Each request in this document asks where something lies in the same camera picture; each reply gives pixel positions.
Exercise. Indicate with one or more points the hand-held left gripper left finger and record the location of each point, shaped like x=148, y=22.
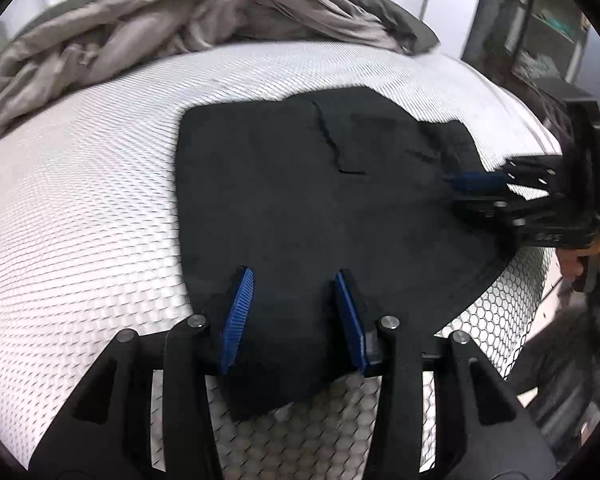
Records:
x=237, y=320

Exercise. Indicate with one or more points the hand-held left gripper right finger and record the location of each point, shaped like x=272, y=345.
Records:
x=350, y=325

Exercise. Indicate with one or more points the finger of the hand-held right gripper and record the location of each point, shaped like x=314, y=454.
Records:
x=485, y=207
x=475, y=180

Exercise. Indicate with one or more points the black pants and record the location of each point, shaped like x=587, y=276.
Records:
x=305, y=200

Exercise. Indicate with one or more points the person's right hand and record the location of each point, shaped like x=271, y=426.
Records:
x=569, y=262

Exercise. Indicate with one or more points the metal storage shelf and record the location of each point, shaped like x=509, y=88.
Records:
x=545, y=35

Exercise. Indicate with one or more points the person's dark clothing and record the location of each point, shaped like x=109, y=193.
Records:
x=560, y=360

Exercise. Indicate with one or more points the white honeycomb bed mattress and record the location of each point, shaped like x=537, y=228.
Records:
x=80, y=210

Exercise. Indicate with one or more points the grey duvet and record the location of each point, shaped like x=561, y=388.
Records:
x=180, y=10

